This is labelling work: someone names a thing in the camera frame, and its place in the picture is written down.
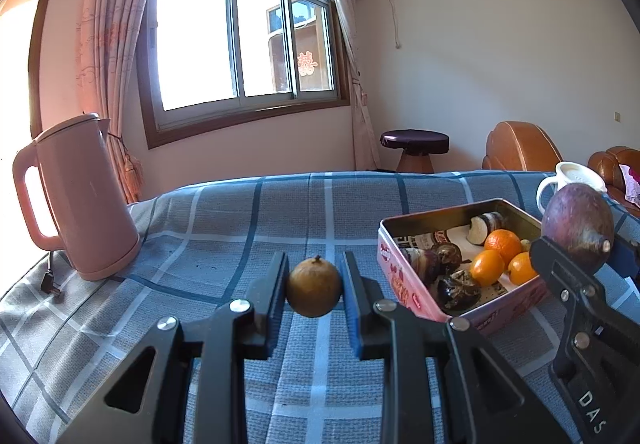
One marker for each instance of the small brown round fruit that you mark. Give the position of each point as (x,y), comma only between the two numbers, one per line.
(314,286)
(525,244)

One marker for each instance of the striped eggplant slice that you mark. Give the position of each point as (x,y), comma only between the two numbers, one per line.
(484,226)

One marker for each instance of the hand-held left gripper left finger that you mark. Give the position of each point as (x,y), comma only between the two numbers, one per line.
(278,284)

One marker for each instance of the printed paper sheet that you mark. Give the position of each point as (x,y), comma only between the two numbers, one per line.
(431,239)

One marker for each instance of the blue plaid tablecloth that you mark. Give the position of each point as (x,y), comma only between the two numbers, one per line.
(150,274)

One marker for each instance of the pink patterned curtain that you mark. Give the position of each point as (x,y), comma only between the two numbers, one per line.
(115,49)
(357,99)

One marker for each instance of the round browned eggplant slice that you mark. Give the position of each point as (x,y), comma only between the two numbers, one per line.
(422,265)

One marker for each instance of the pink cloth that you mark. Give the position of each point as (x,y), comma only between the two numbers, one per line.
(631,181)

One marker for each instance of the dark round wooden stool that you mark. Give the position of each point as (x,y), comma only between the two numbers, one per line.
(414,140)

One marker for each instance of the brown wooden door frame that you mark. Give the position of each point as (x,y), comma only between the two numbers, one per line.
(42,49)

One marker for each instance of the dark purple passion fruit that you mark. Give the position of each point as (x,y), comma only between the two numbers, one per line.
(575,224)

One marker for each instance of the black kettle power plug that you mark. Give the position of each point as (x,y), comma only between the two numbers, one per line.
(50,285)

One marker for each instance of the brown framed window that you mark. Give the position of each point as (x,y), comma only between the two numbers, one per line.
(195,39)

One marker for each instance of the white printed mug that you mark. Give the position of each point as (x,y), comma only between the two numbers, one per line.
(570,177)

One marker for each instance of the pink electric kettle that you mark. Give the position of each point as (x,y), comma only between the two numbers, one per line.
(85,204)

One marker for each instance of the orange tangerine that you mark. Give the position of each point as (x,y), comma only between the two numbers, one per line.
(487,269)
(522,269)
(504,244)

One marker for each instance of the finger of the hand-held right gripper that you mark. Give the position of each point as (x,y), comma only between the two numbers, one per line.
(627,259)
(555,264)

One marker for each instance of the pink metal tin box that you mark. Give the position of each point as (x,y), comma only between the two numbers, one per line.
(400,276)

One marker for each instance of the brown leather armchair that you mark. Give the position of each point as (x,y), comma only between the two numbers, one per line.
(520,149)
(612,169)

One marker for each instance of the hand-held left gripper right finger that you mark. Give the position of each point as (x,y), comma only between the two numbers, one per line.
(351,309)

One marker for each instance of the red paper window decoration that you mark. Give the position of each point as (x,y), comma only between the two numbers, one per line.
(306,64)

